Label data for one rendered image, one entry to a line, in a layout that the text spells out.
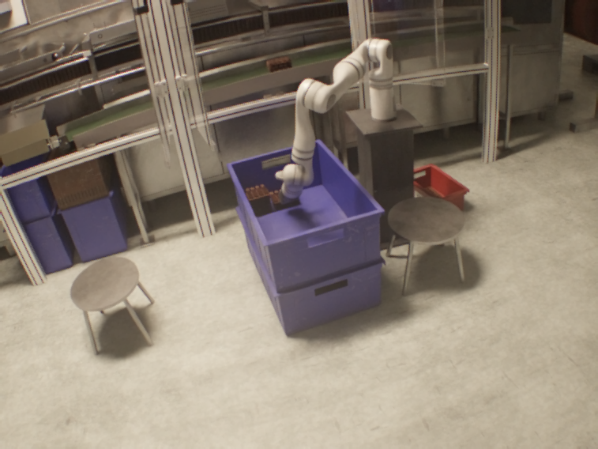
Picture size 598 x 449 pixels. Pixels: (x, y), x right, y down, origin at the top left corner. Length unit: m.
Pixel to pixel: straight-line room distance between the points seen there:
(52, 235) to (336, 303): 1.41
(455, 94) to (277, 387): 1.98
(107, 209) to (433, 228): 1.45
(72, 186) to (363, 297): 1.38
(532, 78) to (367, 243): 1.96
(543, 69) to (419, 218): 1.76
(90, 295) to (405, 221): 1.21
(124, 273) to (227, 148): 0.96
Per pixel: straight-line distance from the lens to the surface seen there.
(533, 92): 3.32
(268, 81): 2.20
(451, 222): 1.88
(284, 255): 1.58
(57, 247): 2.50
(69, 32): 2.54
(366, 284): 1.78
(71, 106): 2.71
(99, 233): 2.44
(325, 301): 1.76
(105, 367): 1.95
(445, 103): 2.93
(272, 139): 2.58
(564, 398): 1.70
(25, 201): 2.40
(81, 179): 2.30
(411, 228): 1.84
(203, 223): 2.35
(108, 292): 1.85
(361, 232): 1.64
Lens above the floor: 1.33
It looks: 36 degrees down
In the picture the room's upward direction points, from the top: 8 degrees counter-clockwise
